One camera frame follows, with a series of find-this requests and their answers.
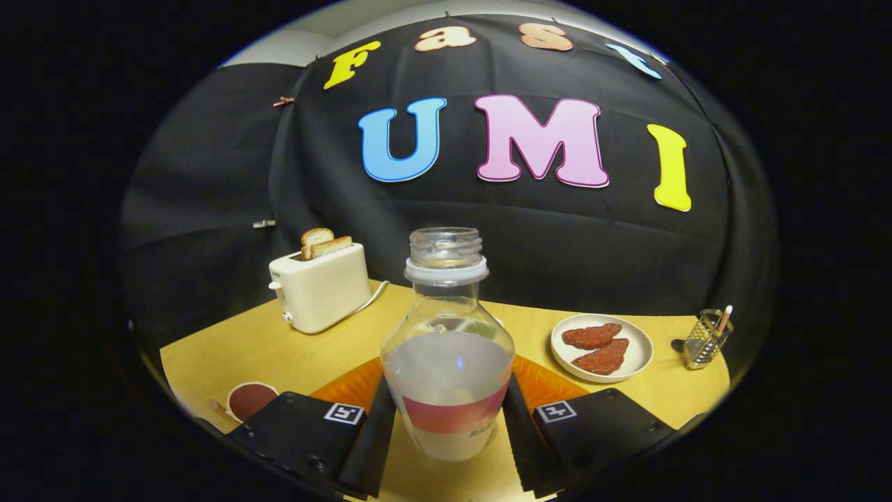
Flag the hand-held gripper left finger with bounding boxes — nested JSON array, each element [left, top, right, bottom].
[[199, 359, 398, 499]]

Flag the clear juice bottle red label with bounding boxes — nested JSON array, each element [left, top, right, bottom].
[[380, 227, 516, 462]]

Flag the black backdrop cloth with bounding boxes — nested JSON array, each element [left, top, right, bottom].
[[118, 14, 778, 391]]

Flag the cream toaster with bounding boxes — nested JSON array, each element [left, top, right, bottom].
[[268, 242, 373, 335]]

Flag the cream cup wooden handle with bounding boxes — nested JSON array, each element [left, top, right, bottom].
[[209, 381, 279, 425]]

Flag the red meat patty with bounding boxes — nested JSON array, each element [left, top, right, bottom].
[[571, 338, 630, 376], [562, 322, 623, 351]]

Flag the metal wire utensil holder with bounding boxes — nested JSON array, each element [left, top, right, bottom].
[[682, 309, 734, 370]]

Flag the white round plate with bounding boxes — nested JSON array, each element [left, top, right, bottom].
[[550, 313, 654, 384]]

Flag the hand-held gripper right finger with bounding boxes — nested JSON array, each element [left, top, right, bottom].
[[502, 357, 677, 499]]

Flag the wooden table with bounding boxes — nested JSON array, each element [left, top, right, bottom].
[[159, 279, 731, 502]]

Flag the white toaster cable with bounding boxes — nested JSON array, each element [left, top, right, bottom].
[[348, 280, 391, 318]]

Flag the toast slice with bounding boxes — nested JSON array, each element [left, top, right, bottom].
[[300, 227, 335, 260], [309, 236, 353, 260]]

